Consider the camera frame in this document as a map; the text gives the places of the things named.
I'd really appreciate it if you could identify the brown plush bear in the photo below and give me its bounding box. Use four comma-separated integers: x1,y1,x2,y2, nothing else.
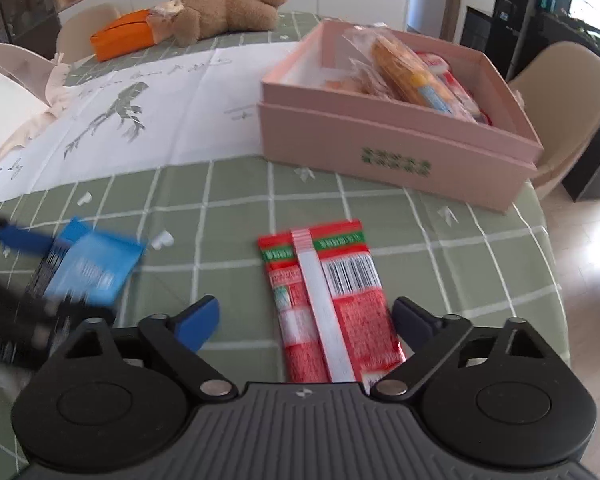
150,0,292,47

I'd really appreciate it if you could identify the white plastic chair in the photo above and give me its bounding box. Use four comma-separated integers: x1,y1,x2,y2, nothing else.
0,42,56,106

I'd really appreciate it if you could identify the red packet with white strip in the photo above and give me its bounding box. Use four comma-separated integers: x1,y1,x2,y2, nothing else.
257,220,407,383

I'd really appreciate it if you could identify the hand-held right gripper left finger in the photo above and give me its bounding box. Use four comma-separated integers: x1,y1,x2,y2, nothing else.
64,295,237,402

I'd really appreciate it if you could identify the black water dispenser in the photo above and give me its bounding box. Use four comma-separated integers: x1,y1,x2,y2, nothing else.
460,0,531,81

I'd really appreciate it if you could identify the red barcode snack packet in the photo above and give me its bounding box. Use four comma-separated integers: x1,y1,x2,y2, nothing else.
415,51,492,125

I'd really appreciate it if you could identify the orange tissue pouch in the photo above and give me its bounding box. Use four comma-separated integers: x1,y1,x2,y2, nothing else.
90,9,156,63

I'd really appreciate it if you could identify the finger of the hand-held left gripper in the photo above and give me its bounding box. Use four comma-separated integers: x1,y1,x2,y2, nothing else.
0,205,56,256
0,270,118,373

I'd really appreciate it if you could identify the long cake packet blue label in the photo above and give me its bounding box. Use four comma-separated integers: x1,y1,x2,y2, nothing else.
342,25,463,113

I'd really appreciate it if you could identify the white ruffled tote bag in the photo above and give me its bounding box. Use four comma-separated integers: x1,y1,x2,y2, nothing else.
0,62,71,181

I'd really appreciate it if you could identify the beige chair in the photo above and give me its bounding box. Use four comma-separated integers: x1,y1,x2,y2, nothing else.
507,41,600,201
56,3,122,63

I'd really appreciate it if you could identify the blue snack packet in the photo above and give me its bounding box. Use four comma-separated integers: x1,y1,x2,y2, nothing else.
24,216,148,307

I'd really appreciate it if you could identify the pink cardboard box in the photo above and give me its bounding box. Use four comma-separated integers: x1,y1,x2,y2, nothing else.
256,19,546,216

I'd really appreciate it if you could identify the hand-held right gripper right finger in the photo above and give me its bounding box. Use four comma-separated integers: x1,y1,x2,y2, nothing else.
369,296,563,400

